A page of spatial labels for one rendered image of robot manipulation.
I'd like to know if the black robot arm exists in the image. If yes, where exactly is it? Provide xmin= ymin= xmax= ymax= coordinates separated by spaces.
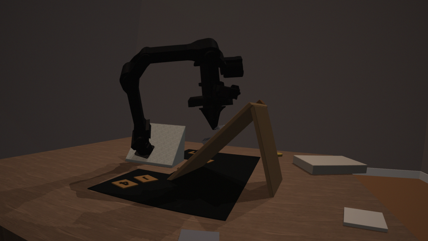
xmin=119 ymin=38 xmax=244 ymax=159

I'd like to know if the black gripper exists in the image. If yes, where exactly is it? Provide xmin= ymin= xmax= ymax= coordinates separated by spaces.
xmin=188 ymin=77 xmax=233 ymax=130

